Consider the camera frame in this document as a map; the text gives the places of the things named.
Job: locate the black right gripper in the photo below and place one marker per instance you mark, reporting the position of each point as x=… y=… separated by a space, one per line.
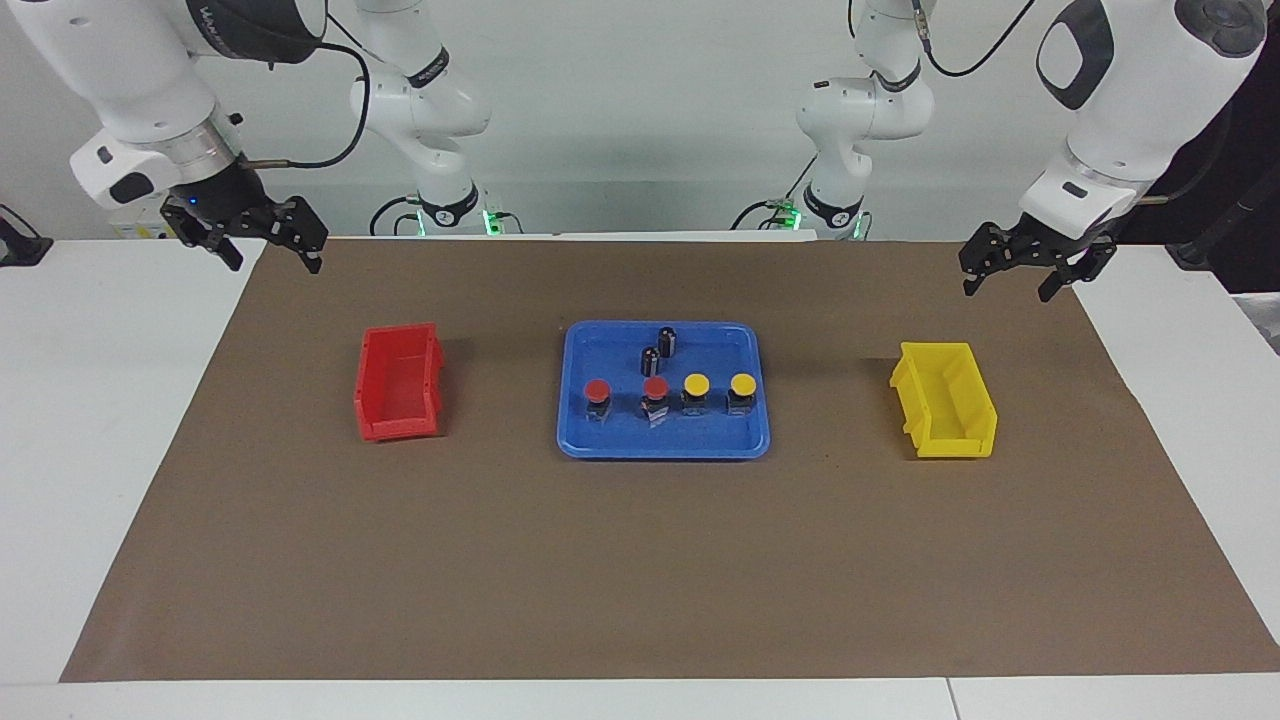
x=225 y=195

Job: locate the yellow plastic bin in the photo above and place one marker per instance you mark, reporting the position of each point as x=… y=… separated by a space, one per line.
x=955 y=440

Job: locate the red push button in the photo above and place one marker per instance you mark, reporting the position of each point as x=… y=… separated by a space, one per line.
x=597 y=390
x=655 y=388

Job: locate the green lit left base connector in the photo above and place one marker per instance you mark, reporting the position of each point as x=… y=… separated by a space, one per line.
x=787 y=213

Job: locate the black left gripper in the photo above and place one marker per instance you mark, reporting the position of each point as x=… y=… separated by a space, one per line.
x=1040 y=248

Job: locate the green lit right base connector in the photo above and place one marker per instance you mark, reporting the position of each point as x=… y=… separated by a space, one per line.
x=493 y=220

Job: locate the black cylindrical capacitor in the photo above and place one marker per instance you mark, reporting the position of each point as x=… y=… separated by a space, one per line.
x=667 y=342
x=650 y=362

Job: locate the green lit base connector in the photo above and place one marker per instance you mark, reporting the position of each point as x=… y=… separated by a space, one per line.
x=787 y=213
x=493 y=220

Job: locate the red plastic bin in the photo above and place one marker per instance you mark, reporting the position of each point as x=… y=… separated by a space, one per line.
x=385 y=420

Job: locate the black stand pole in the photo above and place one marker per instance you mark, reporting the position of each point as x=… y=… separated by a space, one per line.
x=1225 y=225

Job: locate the black cabinet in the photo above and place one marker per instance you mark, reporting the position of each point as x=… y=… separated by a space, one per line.
x=1240 y=130

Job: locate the black table clamp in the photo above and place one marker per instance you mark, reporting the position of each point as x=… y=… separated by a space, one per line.
x=20 y=245

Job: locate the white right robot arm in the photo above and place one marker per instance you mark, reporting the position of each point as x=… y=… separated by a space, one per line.
x=130 y=70

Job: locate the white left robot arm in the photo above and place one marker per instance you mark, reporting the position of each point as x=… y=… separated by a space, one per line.
x=1130 y=110

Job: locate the blue plastic tray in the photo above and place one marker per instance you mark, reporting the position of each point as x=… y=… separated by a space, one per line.
x=620 y=440

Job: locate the brown paper mat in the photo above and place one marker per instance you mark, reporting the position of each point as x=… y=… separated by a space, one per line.
x=640 y=560

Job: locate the yellow push button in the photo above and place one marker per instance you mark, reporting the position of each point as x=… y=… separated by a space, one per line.
x=742 y=384
x=696 y=385

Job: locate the white power strip box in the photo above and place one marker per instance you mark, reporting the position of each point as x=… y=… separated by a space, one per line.
x=130 y=225

